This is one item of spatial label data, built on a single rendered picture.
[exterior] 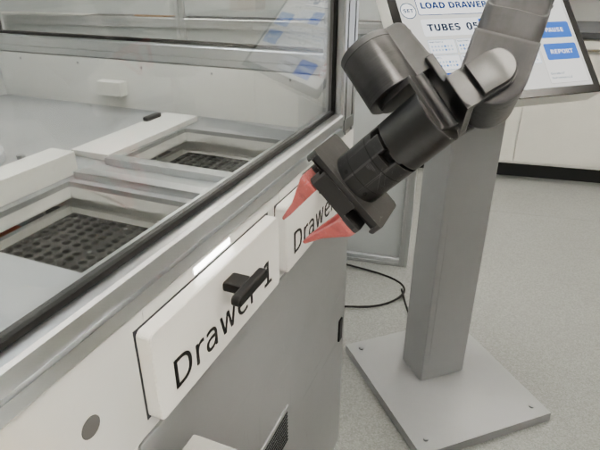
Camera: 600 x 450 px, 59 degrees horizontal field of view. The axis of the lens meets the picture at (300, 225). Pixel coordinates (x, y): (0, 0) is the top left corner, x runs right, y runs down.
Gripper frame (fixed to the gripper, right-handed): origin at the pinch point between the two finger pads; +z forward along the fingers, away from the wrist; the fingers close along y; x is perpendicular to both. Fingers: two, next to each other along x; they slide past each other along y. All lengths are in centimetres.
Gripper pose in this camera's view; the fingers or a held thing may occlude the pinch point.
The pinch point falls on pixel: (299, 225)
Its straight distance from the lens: 59.2
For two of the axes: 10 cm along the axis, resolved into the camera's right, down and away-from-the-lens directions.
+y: -6.5, -7.5, -0.6
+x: -3.9, 4.0, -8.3
